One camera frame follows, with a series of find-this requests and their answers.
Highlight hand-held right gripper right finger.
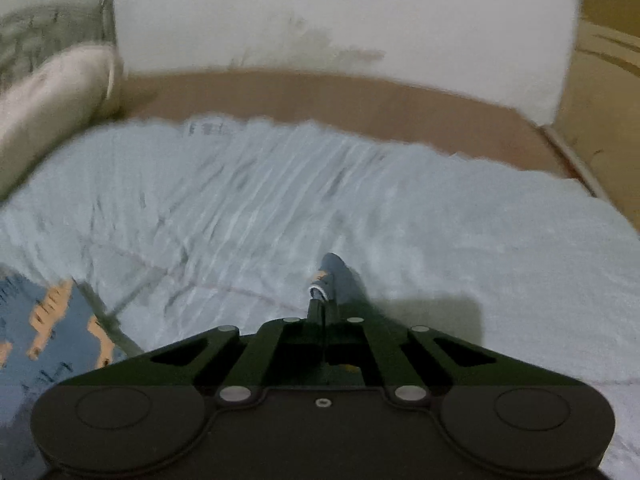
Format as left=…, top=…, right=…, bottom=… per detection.
left=325, top=304, right=548, bottom=405

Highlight light blue deer-print blanket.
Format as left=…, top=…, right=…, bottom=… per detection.
left=0, top=117, right=640, bottom=480

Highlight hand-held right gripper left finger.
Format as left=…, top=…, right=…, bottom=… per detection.
left=125, top=299, right=327, bottom=406

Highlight blue pants with orange print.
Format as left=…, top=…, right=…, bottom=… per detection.
left=0, top=252, right=362, bottom=480

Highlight metal bed headboard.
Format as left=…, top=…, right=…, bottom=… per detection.
left=0, top=0, right=119, bottom=92

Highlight rolled beige blanket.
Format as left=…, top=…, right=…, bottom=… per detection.
left=0, top=44, right=124, bottom=202

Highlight brown mattress sheet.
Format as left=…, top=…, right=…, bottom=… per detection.
left=117, top=70, right=597, bottom=196

